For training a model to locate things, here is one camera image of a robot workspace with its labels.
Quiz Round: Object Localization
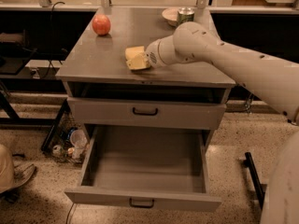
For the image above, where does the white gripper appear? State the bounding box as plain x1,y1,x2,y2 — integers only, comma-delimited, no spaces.
126,40,164,70

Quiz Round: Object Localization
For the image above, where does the white bowl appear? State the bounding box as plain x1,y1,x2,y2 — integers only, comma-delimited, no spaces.
162,7,178,27

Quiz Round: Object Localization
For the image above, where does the open grey lower drawer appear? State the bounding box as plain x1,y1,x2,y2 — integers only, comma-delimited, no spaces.
64,126,221,212

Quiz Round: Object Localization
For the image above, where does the grey sneaker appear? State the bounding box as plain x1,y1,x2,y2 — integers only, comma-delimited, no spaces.
0,164,36,194

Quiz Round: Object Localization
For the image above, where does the black metal frame right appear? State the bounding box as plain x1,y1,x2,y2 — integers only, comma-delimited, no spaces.
244,152,266,208

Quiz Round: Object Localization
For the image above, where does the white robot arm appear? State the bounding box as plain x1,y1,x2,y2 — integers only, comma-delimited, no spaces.
125,21,299,224

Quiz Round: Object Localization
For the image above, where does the clear plastic cup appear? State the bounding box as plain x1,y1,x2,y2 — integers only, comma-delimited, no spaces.
69,130,88,159

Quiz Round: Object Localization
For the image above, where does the red apple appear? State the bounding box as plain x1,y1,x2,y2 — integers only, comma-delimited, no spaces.
92,14,111,35

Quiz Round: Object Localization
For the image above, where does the yellow sponge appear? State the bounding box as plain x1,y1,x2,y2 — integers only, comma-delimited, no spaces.
125,46,145,61

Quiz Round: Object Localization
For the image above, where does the closed grey upper drawer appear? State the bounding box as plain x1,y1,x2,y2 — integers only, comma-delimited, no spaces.
67,97,226,130

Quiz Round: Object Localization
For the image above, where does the grey drawer cabinet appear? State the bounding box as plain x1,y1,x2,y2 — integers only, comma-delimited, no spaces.
55,6,236,213

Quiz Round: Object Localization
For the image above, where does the wire basket with clutter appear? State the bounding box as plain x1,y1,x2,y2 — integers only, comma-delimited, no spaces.
46,112,92,166

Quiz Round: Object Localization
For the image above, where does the green soda can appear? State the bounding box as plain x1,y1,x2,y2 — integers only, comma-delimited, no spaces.
177,7,194,25

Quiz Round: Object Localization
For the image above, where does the black table leg left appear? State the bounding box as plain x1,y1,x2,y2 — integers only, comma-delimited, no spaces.
0,93,70,152

